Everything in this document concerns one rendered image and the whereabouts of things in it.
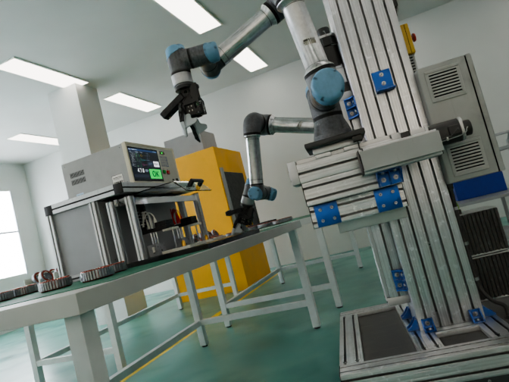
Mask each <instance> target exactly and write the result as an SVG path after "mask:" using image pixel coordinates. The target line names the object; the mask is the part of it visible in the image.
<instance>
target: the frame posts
mask: <svg viewBox="0 0 509 382"><path fill-rule="evenodd" d="M193 195H195V198H196V200H195V201H193V203H194V206H195V212H196V215H197V219H198V222H201V224H199V227H200V231H201V237H202V240H205V235H206V234H207V235H208V230H207V227H206V223H205V218H204V214H203V211H202V207H201V202H200V198H199V195H198V193H193V194H192V196H193ZM124 201H125V204H126V210H127V214H128V217H129V221H130V226H131V230H132V234H133V239H134V243H135V247H136V252H137V256H138V260H139V261H141V260H144V259H147V258H148V256H147V252H146V248H145V243H144V239H143V235H142V230H141V227H140V223H139V217H138V214H137V210H136V204H135V201H134V197H133V195H128V196H124ZM105 204H106V208H107V212H108V217H109V221H110V225H111V231H112V234H113V238H114V244H115V248H116V251H117V257H118V261H119V262H120V261H125V262H126V263H127V264H129V260H128V257H127V253H126V247H125V244H124V240H123V234H122V230H121V227H120V221H119V217H118V214H117V208H116V207H115V206H114V201H110V202H106V203H105ZM177 204H178V207H179V210H180V214H181V216H182V218H187V217H188V215H187V211H186V206H185V202H177ZM183 229H184V232H185V235H186V237H187V236H188V237H189V242H190V244H193V243H194V239H193V236H192V231H191V227H188V226H185V227H183ZM208 239H209V236H208Z"/></svg>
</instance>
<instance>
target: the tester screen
mask: <svg viewBox="0 0 509 382"><path fill-rule="evenodd" d="M128 152H129V155H130V160H131V164H132V168H133V173H134V176H135V174H149V176H150V177H135V179H137V180H163V178H162V179H151V175H150V172H149V169H158V170H160V168H157V167H149V166H148V162H147V161H158V157H157V152H154V151H149V150H142V149H132V148H128ZM137 168H144V169H145V173H138V171H137Z"/></svg>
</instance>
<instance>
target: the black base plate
mask: <svg viewBox="0 0 509 382"><path fill-rule="evenodd" d="M256 233H260V231H259V229H256V230H250V231H247V232H244V233H238V234H236V235H232V236H227V237H225V238H222V239H219V240H215V241H211V242H208V243H204V244H201V245H198V246H193V247H190V248H187V249H181V250H178V251H175V252H169V253H166V254H162V255H157V256H154V257H151V258H150V257H149V258H147V259H144V260H141V261H134V262H130V263H129V264H126V265H127V268H134V267H137V266H140V265H146V264H149V263H152V262H156V261H161V260H164V259H168V258H173V257H177V256H180V255H185V254H189V253H193V252H198V251H201V250H205V249H210V248H214V247H216V246H220V245H223V244H225V243H230V242H232V241H235V240H239V239H241V238H244V237H247V236H251V235H254V234H256Z"/></svg>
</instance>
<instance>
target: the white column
mask: <svg viewBox="0 0 509 382"><path fill-rule="evenodd" d="M47 95H48V101H49V104H50V108H51V112H52V118H53V121H54V125H55V132H56V135H57V139H58V145H59V149H60V153H61V159H62V162H63V164H66V163H69V162H71V161H75V160H77V159H79V158H83V157H85V156H87V155H91V154H93V153H96V152H100V151H101V150H104V149H107V148H110V143H109V140H108V135H107V130H106V127H105V121H104V118H103V114H102V111H101V105H100V101H99V97H98V92H97V89H94V88H92V87H89V86H85V85H80V84H78V83H73V84H71V85H69V86H66V87H64V88H60V89H57V90H55V91H54V92H50V93H49V94H47ZM113 305H114V311H115V315H116V319H117V322H118V321H121V320H123V319H124V318H127V317H129V316H130V315H134V314H135V313H137V312H140V311H141V310H143V309H145V308H148V306H147V303H146V300H145V294H144V290H141V291H139V292H137V293H134V294H132V295H129V296H126V297H124V298H122V299H118V300H117V301H114V302H113ZM95 311H96V315H97V319H98V325H99V326H100V325H104V324H107V321H106V318H105V312H104V309H103V306H102V307H99V308H96V309H95Z"/></svg>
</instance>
